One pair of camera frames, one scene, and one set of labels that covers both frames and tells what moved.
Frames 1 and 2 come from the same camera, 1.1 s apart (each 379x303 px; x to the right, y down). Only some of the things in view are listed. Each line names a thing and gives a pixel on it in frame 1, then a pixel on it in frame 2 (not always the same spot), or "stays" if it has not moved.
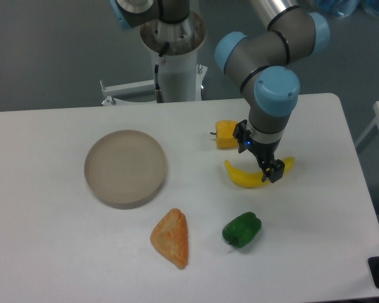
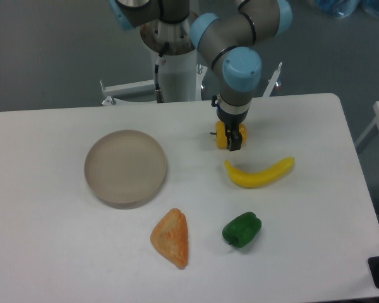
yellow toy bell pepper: x=224 y=134 stays
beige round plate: x=125 y=168 stays
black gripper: x=266 y=152 → x=232 y=122
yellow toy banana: x=245 y=179 stays
